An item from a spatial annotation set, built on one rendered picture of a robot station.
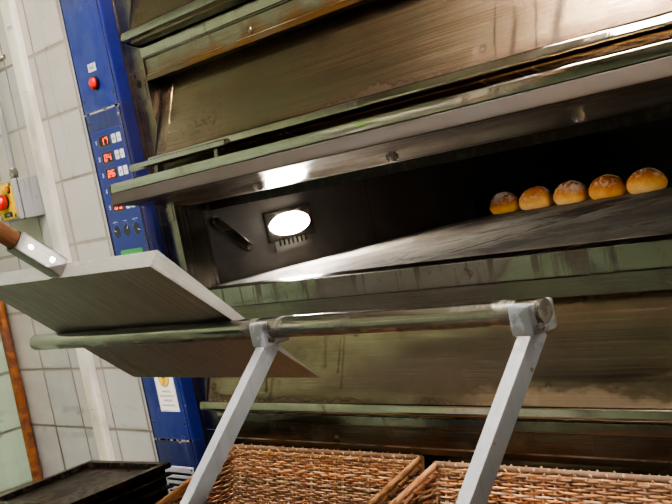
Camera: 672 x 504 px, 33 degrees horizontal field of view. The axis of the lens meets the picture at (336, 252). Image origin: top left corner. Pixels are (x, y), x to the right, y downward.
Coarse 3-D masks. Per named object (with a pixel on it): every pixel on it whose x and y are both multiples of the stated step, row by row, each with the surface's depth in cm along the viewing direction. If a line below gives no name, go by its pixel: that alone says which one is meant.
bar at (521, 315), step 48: (48, 336) 210; (96, 336) 196; (144, 336) 184; (192, 336) 174; (240, 336) 165; (288, 336) 158; (528, 336) 125; (240, 384) 159; (528, 384) 124; (192, 480) 152; (480, 480) 117
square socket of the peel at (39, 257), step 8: (24, 232) 176; (24, 240) 176; (32, 240) 177; (8, 248) 176; (16, 248) 175; (24, 248) 176; (32, 248) 177; (40, 248) 178; (48, 248) 179; (16, 256) 178; (24, 256) 176; (32, 256) 177; (40, 256) 178; (48, 256) 178; (56, 256) 179; (32, 264) 179; (40, 264) 178; (48, 264) 178; (56, 264) 179; (64, 264) 180; (48, 272) 180; (56, 272) 179
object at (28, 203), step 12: (12, 180) 273; (24, 180) 275; (36, 180) 277; (0, 192) 278; (12, 192) 273; (24, 192) 275; (36, 192) 277; (12, 204) 274; (24, 204) 274; (36, 204) 276; (12, 216) 275; (24, 216) 274; (36, 216) 278
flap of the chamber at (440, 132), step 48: (528, 96) 147; (576, 96) 142; (624, 96) 144; (336, 144) 176; (384, 144) 169; (432, 144) 174; (480, 144) 180; (144, 192) 217; (192, 192) 214; (240, 192) 222
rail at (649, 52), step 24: (648, 48) 134; (552, 72) 144; (576, 72) 142; (600, 72) 139; (456, 96) 157; (480, 96) 154; (504, 96) 151; (360, 120) 172; (384, 120) 168; (408, 120) 164; (264, 144) 190; (288, 144) 184; (192, 168) 205
